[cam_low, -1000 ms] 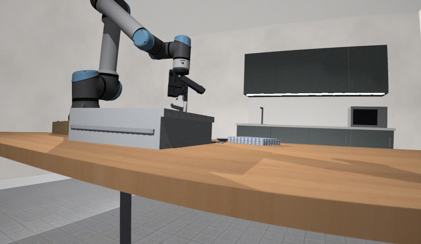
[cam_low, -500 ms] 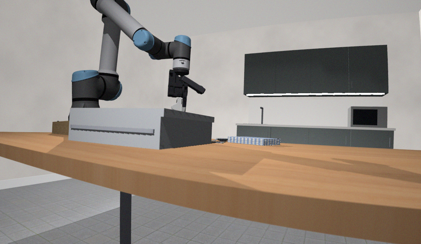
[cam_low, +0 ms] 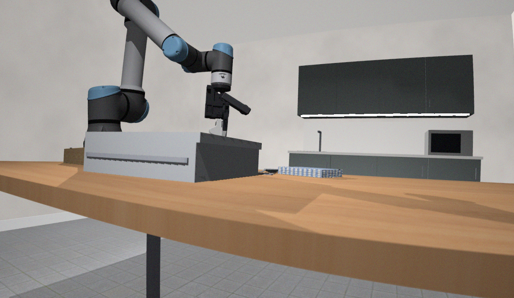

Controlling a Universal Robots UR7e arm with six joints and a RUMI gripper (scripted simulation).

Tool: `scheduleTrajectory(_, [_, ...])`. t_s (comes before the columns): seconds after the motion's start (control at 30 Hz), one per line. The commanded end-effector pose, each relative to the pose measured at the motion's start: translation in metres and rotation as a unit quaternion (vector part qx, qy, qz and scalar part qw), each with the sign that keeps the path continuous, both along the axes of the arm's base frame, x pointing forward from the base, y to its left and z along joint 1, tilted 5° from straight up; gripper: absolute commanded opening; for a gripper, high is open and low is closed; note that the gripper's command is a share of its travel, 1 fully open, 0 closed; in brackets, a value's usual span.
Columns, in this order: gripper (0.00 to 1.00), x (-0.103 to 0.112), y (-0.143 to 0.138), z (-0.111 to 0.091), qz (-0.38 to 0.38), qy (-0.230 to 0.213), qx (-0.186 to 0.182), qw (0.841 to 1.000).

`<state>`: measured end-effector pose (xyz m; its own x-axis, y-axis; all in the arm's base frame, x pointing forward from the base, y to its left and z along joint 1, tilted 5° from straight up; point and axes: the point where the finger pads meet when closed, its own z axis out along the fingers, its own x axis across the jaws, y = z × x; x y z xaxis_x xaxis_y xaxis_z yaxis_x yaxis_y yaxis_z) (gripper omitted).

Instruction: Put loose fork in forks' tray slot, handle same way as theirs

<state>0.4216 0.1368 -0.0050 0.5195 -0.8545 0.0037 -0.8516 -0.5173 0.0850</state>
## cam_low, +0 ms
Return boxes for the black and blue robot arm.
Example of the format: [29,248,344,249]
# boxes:
[87,0,234,132]

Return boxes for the blue and white checkered towel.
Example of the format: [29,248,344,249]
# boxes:
[278,166,342,178]

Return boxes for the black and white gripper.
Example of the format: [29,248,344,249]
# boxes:
[205,84,231,137]

